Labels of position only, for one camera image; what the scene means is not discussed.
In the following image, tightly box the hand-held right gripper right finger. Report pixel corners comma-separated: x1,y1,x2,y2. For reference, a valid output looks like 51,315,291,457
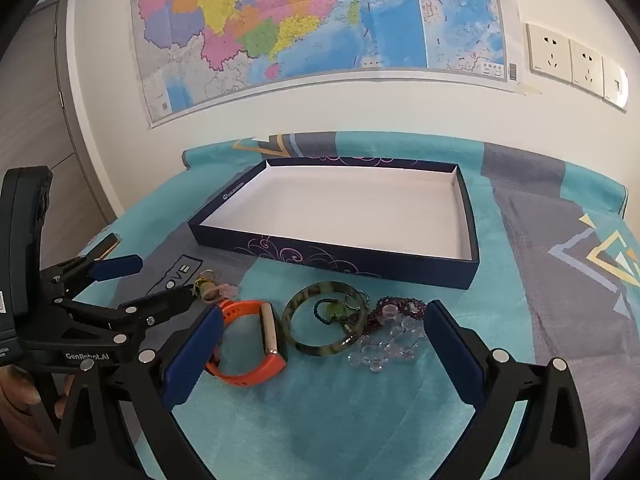
425,300,591,480

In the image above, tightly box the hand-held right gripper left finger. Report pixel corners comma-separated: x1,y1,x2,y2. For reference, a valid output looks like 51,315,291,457
52,304,224,480

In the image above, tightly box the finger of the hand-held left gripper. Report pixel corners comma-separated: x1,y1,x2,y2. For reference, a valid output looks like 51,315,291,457
52,289,202,357
41,254,144,302

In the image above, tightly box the gold ring with green stone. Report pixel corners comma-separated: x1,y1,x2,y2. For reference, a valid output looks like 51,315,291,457
193,280,217,306

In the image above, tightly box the orange smart watch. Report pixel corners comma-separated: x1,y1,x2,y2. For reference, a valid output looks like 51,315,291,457
204,300,289,389

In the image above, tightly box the clear crystal bead bracelet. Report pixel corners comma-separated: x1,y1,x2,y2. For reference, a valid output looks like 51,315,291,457
347,310,427,375

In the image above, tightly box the dark red bead bracelet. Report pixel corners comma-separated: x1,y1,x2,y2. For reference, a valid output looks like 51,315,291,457
350,296,427,332

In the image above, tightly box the green marbled bangle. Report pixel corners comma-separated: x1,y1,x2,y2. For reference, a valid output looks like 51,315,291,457
282,283,372,359

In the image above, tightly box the black cord green bead ring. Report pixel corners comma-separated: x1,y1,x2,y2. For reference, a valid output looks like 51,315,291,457
312,297,347,327

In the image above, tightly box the dark blue cardboard box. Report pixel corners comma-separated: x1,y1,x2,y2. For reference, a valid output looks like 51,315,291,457
188,157,481,291

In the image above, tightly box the person's left forearm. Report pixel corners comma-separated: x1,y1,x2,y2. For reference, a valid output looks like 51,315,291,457
0,407,57,466

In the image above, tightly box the person's left hand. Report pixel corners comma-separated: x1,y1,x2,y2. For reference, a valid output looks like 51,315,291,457
0,366,71,418

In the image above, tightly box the grey wardrobe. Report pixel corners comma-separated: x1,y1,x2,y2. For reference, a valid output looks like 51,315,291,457
0,0,119,272

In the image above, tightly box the teal and grey printed blanket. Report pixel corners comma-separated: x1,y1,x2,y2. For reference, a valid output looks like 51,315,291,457
40,130,640,480

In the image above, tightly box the white wall socket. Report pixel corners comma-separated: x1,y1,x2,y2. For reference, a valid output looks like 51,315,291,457
570,38,606,96
526,22,574,84
602,55,630,112

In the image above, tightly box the colourful wall map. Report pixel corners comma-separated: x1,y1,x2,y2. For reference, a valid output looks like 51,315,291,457
131,0,522,129

